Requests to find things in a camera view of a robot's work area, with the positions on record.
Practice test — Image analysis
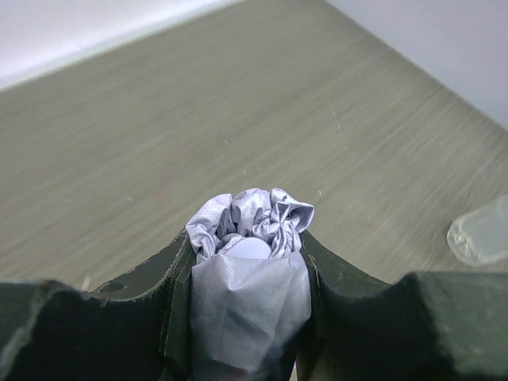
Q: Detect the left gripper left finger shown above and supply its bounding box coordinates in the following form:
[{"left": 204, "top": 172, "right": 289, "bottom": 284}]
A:
[{"left": 1, "top": 233, "right": 195, "bottom": 380}]

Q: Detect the clear plastic water bottle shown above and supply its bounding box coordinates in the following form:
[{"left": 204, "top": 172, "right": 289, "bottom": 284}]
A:
[{"left": 447, "top": 194, "right": 508, "bottom": 267}]

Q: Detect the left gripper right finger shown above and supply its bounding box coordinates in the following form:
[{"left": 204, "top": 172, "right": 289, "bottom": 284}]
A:
[{"left": 297, "top": 233, "right": 507, "bottom": 380}]

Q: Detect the lavender folding umbrella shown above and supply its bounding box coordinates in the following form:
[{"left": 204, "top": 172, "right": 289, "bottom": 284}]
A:
[{"left": 186, "top": 188, "right": 314, "bottom": 380}]

